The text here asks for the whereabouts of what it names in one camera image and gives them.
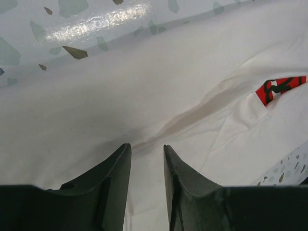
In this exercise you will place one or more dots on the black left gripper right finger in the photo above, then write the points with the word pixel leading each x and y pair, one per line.
pixel 195 203

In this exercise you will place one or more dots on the white Coca-Cola t-shirt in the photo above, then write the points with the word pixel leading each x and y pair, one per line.
pixel 223 82

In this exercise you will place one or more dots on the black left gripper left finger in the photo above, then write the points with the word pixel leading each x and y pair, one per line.
pixel 94 201

